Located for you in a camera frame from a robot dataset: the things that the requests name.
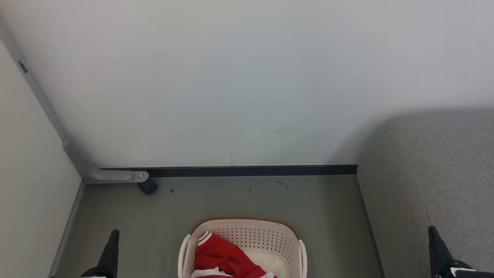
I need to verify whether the grey metal corner bracket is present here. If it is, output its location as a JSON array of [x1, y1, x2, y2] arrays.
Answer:
[[63, 138, 149, 184]]

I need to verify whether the red garment with white stripe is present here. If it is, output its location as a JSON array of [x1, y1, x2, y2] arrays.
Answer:
[[191, 231, 277, 278]]

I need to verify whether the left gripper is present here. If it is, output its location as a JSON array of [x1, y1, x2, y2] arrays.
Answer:
[[80, 229, 120, 278]]

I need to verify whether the small black floor foot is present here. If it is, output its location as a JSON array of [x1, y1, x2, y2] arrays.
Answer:
[[138, 178, 159, 195]]

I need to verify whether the grey floor skirting strip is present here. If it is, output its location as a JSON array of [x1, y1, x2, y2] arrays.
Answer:
[[48, 180, 85, 278]]

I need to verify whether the cream perforated laundry basket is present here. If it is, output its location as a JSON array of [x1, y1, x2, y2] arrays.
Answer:
[[178, 216, 308, 278]]

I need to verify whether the black baseboard strip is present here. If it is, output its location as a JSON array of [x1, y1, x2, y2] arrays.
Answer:
[[100, 165, 358, 178]]

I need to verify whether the grey wall corner trim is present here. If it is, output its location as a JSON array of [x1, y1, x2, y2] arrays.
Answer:
[[0, 15, 67, 141]]

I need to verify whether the grey fabric sofa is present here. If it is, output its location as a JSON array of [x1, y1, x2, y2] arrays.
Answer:
[[357, 108, 494, 278]]

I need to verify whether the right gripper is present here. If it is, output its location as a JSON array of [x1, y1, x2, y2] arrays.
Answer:
[[428, 225, 494, 278]]

